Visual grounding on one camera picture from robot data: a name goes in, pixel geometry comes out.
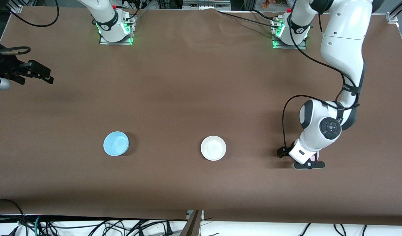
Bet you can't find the blue plastic bowl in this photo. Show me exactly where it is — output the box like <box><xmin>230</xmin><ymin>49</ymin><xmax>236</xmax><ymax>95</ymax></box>
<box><xmin>103</xmin><ymin>131</ymin><xmax>130</xmax><ymax>157</ymax></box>

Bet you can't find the white plastic bowl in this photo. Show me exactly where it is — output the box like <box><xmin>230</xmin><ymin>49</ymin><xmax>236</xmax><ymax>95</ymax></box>
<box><xmin>201</xmin><ymin>135</ymin><xmax>227</xmax><ymax>161</ymax></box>

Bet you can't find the brown table cover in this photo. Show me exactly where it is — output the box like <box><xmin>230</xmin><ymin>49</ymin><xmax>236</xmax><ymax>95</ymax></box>
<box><xmin>0</xmin><ymin>6</ymin><xmax>402</xmax><ymax>226</ymax></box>

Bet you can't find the dark grey metal beam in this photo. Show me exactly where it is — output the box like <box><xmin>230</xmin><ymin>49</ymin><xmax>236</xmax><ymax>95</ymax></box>
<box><xmin>180</xmin><ymin>210</ymin><xmax>202</xmax><ymax>236</ymax></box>

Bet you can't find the white power strip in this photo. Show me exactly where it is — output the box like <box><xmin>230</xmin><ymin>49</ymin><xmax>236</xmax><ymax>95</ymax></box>
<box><xmin>182</xmin><ymin>0</ymin><xmax>231</xmax><ymax>10</ymax></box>

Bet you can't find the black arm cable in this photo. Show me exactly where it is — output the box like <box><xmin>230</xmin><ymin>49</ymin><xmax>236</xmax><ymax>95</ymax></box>
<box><xmin>282</xmin><ymin>0</ymin><xmax>360</xmax><ymax>148</ymax></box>
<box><xmin>0</xmin><ymin>0</ymin><xmax>59</xmax><ymax>55</ymax></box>

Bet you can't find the aluminium frame profile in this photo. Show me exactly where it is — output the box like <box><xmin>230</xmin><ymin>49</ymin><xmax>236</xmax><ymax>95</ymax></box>
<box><xmin>6</xmin><ymin>0</ymin><xmax>23</xmax><ymax>14</ymax></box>
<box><xmin>386</xmin><ymin>0</ymin><xmax>402</xmax><ymax>23</ymax></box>

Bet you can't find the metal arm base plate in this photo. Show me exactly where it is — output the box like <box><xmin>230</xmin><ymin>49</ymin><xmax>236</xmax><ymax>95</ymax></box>
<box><xmin>99</xmin><ymin>15</ymin><xmax>137</xmax><ymax>45</ymax></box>
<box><xmin>272</xmin><ymin>35</ymin><xmax>307</xmax><ymax>50</ymax></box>

